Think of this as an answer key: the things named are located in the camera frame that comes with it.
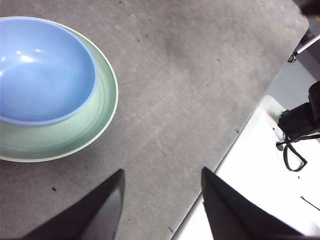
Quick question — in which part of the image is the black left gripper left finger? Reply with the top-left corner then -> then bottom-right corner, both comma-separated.
22,168 -> 126,240

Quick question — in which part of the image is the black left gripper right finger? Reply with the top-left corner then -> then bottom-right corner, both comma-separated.
200,166 -> 311,240

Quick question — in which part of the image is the green plate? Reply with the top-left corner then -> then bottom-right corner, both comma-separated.
0,16 -> 119,163

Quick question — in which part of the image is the blue bowl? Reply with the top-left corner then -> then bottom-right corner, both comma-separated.
0,18 -> 97,127

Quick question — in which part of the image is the white stand leg with caster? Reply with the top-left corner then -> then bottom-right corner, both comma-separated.
287,33 -> 320,63

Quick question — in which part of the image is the black looped cable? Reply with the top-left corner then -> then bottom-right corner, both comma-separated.
275,133 -> 320,173

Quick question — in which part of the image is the thin black wire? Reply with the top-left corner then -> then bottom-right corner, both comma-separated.
300,195 -> 320,211

